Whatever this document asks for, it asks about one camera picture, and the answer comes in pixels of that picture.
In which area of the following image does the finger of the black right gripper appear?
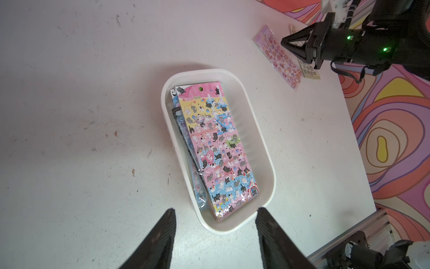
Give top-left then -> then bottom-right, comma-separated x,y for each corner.
285,43 -> 312,64
281,24 -> 315,46

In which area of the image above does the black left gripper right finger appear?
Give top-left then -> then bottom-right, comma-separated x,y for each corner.
255,207 -> 315,269

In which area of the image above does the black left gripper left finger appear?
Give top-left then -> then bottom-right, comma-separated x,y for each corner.
121,208 -> 176,269

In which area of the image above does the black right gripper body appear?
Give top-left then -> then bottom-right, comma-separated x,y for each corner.
306,13 -> 400,76

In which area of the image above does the green beige sticker sheet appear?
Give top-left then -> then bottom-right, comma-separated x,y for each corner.
289,24 -> 320,80

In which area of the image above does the purple pink sticker sheet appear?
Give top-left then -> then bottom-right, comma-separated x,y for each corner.
254,25 -> 302,89

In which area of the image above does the white plastic storage box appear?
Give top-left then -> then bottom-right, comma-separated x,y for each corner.
161,69 -> 277,235

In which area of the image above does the pink cat sticker sheet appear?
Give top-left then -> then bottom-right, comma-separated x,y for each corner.
179,81 -> 259,222

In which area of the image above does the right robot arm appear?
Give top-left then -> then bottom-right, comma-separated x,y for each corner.
281,0 -> 430,84

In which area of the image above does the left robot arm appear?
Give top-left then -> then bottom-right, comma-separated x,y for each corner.
121,207 -> 430,269

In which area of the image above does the dark bonbon drop sticker sheet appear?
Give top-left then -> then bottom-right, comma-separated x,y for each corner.
172,107 -> 212,211

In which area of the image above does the green panda sticker sheet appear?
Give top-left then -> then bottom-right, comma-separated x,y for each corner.
170,86 -> 184,108

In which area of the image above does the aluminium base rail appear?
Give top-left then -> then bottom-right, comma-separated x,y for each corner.
307,208 -> 399,269

